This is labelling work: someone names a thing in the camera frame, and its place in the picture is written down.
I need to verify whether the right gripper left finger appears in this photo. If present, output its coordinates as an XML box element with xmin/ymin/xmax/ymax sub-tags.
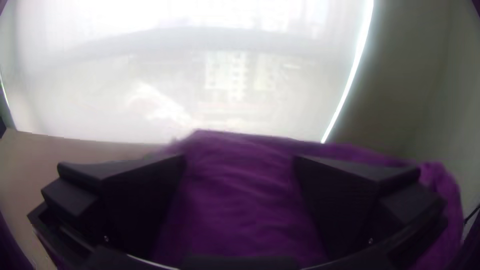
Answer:
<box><xmin>41</xmin><ymin>153</ymin><xmax>187</xmax><ymax>260</ymax></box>

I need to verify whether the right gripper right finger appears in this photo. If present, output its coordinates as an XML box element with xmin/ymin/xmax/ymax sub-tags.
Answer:
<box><xmin>293</xmin><ymin>154</ymin><xmax>448</xmax><ymax>260</ymax></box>

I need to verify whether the heap of clothes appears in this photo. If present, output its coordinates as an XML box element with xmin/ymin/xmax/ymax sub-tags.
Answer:
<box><xmin>149</xmin><ymin>129</ymin><xmax>464</xmax><ymax>270</ymax></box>

